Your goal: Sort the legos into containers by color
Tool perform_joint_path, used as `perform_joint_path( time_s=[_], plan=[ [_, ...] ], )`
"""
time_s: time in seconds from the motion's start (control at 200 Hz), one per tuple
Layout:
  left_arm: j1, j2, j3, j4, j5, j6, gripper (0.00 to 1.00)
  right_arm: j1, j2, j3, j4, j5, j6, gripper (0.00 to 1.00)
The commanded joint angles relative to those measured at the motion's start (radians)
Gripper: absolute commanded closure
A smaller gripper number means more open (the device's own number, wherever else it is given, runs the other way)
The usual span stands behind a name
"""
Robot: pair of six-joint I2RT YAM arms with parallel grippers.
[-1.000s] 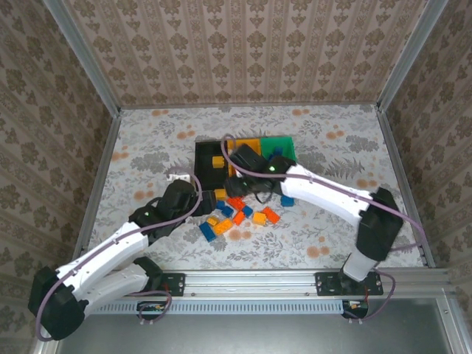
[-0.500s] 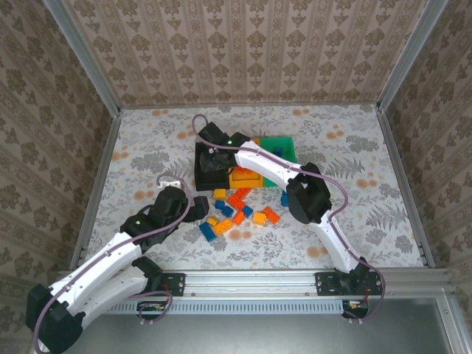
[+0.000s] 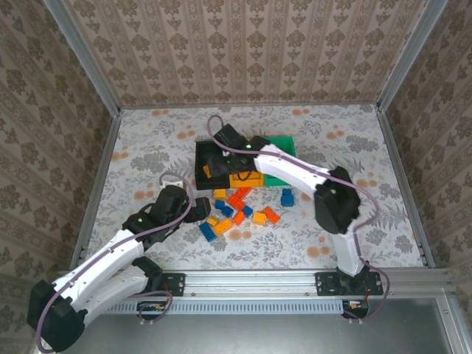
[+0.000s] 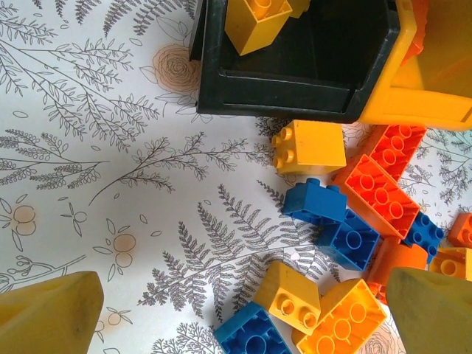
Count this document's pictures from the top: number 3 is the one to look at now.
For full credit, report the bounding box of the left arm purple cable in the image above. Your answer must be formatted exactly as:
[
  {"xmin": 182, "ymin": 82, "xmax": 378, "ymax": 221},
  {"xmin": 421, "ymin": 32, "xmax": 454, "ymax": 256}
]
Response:
[{"xmin": 35, "ymin": 171, "xmax": 195, "ymax": 353}]

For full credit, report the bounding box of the long blue lego brick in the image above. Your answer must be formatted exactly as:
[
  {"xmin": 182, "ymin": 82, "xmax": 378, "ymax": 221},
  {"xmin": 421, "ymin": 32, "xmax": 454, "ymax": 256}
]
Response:
[{"xmin": 198, "ymin": 222, "xmax": 218, "ymax": 243}]

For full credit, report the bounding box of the yellow plastic bin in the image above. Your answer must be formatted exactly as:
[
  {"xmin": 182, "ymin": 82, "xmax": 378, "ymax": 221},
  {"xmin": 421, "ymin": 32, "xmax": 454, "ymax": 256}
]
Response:
[{"xmin": 228, "ymin": 170, "xmax": 266, "ymax": 190}]

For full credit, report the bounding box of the floral table cover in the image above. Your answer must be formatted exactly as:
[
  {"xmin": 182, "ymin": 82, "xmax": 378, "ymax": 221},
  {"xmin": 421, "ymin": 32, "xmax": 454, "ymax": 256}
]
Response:
[{"xmin": 81, "ymin": 103, "xmax": 431, "ymax": 271}]

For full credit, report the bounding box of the black plastic bin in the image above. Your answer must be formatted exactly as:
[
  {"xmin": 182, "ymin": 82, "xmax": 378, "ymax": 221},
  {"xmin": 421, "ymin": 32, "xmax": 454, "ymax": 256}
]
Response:
[{"xmin": 194, "ymin": 139, "xmax": 232, "ymax": 192}]

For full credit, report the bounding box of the grey slotted cable duct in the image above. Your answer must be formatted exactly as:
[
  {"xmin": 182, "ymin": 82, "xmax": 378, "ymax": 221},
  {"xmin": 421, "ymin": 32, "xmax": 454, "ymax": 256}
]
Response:
[{"xmin": 106, "ymin": 298, "xmax": 347, "ymax": 316}]

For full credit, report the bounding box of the aluminium frame post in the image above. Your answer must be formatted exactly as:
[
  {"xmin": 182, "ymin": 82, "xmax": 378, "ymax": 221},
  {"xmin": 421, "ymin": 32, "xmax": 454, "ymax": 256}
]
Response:
[
  {"xmin": 376, "ymin": 0, "xmax": 449, "ymax": 111},
  {"xmin": 43, "ymin": 0, "xmax": 122, "ymax": 118}
]

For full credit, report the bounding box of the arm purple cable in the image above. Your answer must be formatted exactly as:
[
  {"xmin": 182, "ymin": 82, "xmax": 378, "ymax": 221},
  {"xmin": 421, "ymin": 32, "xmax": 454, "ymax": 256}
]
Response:
[
  {"xmin": 35, "ymin": 171, "xmax": 195, "ymax": 353},
  {"xmin": 206, "ymin": 114, "xmax": 391, "ymax": 325}
]

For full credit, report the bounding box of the aluminium side rail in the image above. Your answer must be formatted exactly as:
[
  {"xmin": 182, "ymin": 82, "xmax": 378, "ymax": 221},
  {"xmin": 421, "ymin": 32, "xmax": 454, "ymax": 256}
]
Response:
[
  {"xmin": 375, "ymin": 105, "xmax": 438, "ymax": 268},
  {"xmin": 69, "ymin": 110, "xmax": 122, "ymax": 270}
]

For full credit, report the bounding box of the aluminium frame rail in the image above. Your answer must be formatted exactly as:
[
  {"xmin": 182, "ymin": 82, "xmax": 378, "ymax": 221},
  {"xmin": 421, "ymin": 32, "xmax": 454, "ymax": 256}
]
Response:
[{"xmin": 55, "ymin": 268, "xmax": 458, "ymax": 298}]

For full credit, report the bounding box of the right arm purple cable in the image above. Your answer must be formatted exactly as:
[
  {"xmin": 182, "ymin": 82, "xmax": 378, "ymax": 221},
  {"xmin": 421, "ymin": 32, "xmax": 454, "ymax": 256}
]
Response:
[{"xmin": 206, "ymin": 114, "xmax": 391, "ymax": 325}]

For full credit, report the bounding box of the black controller board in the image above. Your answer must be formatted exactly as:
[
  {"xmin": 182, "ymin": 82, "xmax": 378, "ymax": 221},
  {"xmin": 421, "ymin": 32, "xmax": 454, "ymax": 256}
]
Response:
[
  {"xmin": 341, "ymin": 299, "xmax": 369, "ymax": 319},
  {"xmin": 136, "ymin": 300, "xmax": 170, "ymax": 320}
]

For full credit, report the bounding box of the grey metal panel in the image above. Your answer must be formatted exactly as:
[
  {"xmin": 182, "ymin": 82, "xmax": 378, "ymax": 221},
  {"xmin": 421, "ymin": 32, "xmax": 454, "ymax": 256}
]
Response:
[{"xmin": 73, "ymin": 313, "xmax": 453, "ymax": 354}]

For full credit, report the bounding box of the green plastic bin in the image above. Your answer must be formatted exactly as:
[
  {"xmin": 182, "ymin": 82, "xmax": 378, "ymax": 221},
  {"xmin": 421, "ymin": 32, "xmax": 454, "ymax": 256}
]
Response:
[{"xmin": 263, "ymin": 135, "xmax": 299, "ymax": 188}]

